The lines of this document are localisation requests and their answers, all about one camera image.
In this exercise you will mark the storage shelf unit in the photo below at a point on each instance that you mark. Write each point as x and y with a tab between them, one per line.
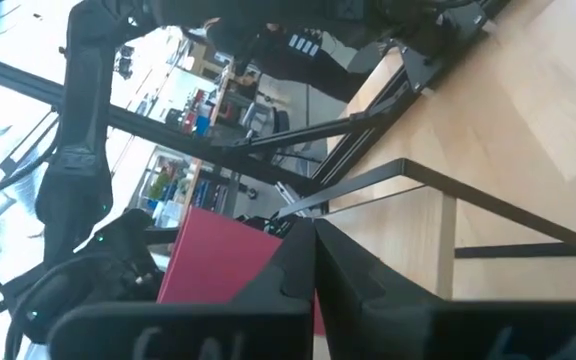
178	190

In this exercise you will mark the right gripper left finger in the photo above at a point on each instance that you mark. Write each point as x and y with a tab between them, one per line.
193	330

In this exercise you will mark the pink plastic tumbler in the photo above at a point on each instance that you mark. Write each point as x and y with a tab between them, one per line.
208	260

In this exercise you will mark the black table frame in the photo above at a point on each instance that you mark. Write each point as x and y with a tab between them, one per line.
353	155

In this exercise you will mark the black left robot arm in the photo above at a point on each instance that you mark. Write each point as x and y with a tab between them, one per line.
85	100

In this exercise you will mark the wooden shelf, black metal legs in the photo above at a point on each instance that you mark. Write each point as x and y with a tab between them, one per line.
393	235

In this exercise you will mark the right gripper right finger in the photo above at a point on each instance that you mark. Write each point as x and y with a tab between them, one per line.
418	330

